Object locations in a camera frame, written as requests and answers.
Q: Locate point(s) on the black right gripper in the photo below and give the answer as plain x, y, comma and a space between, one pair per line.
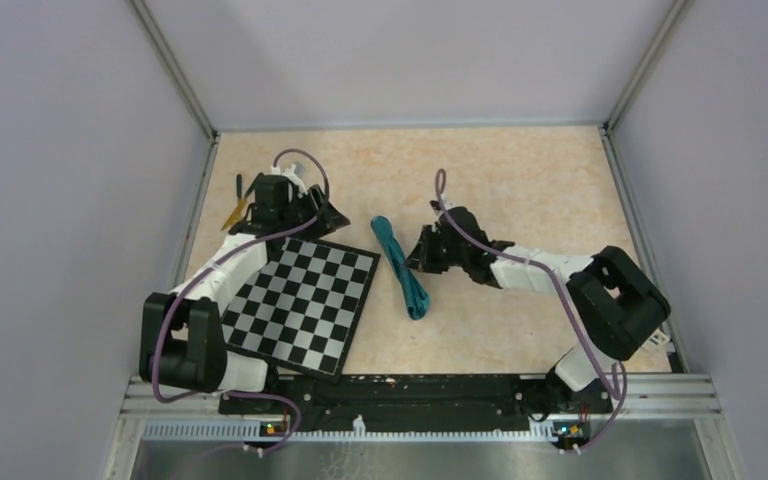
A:
420, 259

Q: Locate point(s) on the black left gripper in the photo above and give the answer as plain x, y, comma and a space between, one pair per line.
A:
328, 217

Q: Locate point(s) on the teal cloth napkin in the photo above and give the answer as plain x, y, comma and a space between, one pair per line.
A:
416, 299

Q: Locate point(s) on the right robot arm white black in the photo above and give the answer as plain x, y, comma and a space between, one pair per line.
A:
613, 305

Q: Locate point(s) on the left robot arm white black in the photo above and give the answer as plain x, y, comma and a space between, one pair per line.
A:
182, 341

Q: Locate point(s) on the black white checkerboard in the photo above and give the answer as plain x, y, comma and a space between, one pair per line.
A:
301, 311

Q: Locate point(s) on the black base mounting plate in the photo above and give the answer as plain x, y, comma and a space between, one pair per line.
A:
534, 392

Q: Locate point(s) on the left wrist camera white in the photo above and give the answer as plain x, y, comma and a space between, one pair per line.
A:
294, 173

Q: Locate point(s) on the aluminium front rail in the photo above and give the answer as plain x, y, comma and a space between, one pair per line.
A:
239, 419

